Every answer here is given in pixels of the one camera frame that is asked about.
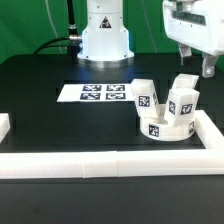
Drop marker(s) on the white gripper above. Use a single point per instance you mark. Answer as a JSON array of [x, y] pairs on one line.
[[198, 24]]

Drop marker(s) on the white round stool seat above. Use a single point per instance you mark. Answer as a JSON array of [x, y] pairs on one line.
[[160, 129]]

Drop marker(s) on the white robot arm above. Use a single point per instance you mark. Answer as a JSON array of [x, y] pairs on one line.
[[105, 40]]

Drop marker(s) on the white U-shaped fence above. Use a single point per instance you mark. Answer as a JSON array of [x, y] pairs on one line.
[[209, 161]]

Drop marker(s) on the white marker sheet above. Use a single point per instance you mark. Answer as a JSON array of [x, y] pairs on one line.
[[95, 93]]

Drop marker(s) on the black upright cable connector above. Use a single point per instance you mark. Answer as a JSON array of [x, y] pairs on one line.
[[71, 18]]

